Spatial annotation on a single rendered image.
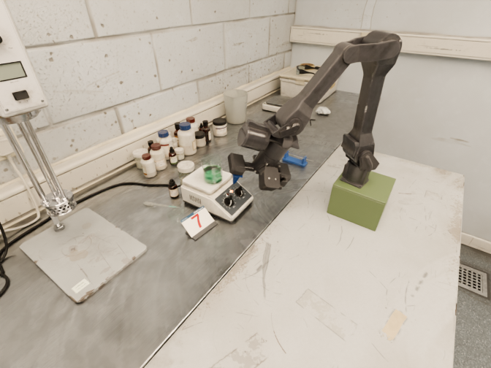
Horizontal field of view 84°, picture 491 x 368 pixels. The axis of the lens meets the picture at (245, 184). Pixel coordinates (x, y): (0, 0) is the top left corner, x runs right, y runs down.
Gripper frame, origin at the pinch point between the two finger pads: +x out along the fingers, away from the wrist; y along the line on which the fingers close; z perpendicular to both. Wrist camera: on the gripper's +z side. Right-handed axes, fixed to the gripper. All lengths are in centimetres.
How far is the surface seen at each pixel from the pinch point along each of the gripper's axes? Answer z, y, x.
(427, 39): -88, 107, -34
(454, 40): -80, 114, -41
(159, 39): -66, -27, 4
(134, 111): -45, -32, 25
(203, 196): 0.4, -11.2, 11.5
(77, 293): 26, -40, 19
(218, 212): 5.3, -6.7, 12.0
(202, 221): 7.8, -11.0, 14.1
